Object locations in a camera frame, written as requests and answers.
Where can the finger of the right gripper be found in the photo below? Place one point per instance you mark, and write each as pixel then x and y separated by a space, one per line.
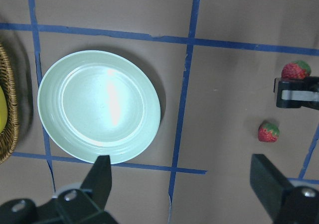
pixel 294 94

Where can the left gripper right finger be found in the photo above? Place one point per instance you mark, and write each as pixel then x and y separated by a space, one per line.
pixel 269 185

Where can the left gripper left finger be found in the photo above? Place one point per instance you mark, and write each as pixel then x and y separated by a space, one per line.
pixel 97 185

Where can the red strawberry three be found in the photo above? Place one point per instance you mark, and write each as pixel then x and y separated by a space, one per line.
pixel 296 70

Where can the red strawberry two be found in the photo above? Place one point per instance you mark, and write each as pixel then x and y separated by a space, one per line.
pixel 268 132

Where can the light green plate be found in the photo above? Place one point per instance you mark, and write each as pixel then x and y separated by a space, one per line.
pixel 94 103

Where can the wicker basket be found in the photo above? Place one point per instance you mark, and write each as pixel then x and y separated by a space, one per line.
pixel 10 134

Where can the yellow banana bunch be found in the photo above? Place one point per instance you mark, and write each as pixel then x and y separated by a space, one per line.
pixel 3 110

